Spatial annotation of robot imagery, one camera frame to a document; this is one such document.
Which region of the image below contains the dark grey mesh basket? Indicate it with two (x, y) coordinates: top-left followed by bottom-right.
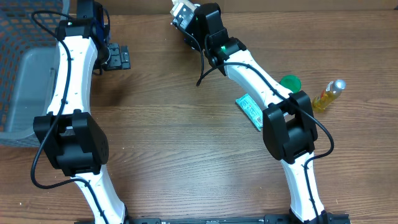
(1, 0), (70, 147)

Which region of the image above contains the brown printed snack pouch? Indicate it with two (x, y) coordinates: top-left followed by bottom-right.
(170, 0), (197, 17)

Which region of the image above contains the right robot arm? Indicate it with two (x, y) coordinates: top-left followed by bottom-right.
(170, 0), (336, 223)

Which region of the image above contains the mint green snack packet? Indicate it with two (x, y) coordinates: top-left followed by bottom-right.
(235, 94), (263, 131)

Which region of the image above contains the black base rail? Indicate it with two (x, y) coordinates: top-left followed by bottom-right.
(73, 213), (351, 224)

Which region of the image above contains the yellow liquid bottle grey cap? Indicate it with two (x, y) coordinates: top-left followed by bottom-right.
(312, 80), (346, 112)

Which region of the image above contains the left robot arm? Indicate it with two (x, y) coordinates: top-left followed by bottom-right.
(30, 0), (131, 223)

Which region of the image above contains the green white Knorr container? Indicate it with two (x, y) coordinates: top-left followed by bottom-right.
(280, 75), (302, 93)

